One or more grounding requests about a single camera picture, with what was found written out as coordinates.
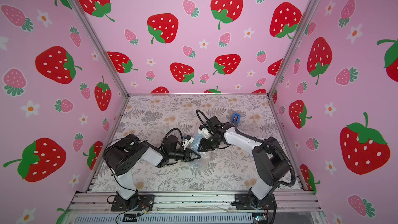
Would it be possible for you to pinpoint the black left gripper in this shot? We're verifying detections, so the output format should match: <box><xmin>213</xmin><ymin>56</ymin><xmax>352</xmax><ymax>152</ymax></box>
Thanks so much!
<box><xmin>168</xmin><ymin>149</ymin><xmax>201</xmax><ymax>163</ymax></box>

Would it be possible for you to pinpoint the blue plastic wine glass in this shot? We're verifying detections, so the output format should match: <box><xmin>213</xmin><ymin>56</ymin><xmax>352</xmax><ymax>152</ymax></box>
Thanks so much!
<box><xmin>190</xmin><ymin>133</ymin><xmax>203</xmax><ymax>156</ymax></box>

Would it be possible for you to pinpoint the clear bubble wrap sheet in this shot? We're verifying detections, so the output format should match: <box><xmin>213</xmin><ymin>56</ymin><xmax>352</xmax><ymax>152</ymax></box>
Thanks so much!
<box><xmin>188</xmin><ymin>132</ymin><xmax>217</xmax><ymax>179</ymax></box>

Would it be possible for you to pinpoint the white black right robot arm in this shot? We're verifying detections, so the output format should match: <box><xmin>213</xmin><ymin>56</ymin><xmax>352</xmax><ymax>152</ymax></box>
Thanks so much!
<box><xmin>198</xmin><ymin>126</ymin><xmax>296</xmax><ymax>207</ymax></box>

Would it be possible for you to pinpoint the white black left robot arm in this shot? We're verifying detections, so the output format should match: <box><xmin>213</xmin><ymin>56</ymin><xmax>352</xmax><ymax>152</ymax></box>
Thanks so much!
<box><xmin>103</xmin><ymin>132</ymin><xmax>201</xmax><ymax>201</ymax></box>

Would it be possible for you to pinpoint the blue tape dispenser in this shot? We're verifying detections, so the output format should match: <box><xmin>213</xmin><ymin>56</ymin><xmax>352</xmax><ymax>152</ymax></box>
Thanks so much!
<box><xmin>231</xmin><ymin>113</ymin><xmax>241</xmax><ymax>125</ymax></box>

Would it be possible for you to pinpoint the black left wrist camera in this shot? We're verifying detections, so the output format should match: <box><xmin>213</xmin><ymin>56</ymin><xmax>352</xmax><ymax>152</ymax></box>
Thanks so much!
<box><xmin>161</xmin><ymin>135</ymin><xmax>182</xmax><ymax>153</ymax></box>

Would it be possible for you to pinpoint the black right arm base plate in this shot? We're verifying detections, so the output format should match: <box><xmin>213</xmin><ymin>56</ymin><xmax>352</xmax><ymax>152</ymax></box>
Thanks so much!
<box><xmin>230</xmin><ymin>193</ymin><xmax>277</xmax><ymax>210</ymax></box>

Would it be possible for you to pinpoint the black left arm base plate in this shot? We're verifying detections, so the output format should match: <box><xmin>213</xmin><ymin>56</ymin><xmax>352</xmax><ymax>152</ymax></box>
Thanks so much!
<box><xmin>111</xmin><ymin>194</ymin><xmax>155</xmax><ymax>212</ymax></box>

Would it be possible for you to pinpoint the black corrugated cable conduit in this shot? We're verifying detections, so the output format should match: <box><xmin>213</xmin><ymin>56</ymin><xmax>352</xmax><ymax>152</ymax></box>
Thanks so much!
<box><xmin>234</xmin><ymin>124</ymin><xmax>296</xmax><ymax>188</ymax></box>

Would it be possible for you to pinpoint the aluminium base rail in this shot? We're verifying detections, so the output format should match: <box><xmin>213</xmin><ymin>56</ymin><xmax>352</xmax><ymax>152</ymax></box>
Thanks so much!
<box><xmin>62</xmin><ymin>190</ymin><xmax>327</xmax><ymax>224</ymax></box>

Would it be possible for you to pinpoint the aluminium frame post left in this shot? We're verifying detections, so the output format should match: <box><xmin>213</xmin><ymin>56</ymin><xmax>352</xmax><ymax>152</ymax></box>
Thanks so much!
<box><xmin>68</xmin><ymin>0</ymin><xmax>129</xmax><ymax>98</ymax></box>

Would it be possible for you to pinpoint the aluminium frame post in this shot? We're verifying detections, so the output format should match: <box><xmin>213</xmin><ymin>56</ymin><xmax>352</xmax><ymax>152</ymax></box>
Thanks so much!
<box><xmin>68</xmin><ymin>0</ymin><xmax>129</xmax><ymax>98</ymax></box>
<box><xmin>268</xmin><ymin>0</ymin><xmax>320</xmax><ymax>99</ymax></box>

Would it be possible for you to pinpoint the aluminium frame post right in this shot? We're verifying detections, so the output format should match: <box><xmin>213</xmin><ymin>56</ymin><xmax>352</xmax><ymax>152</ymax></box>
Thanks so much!
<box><xmin>268</xmin><ymin>0</ymin><xmax>320</xmax><ymax>99</ymax></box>

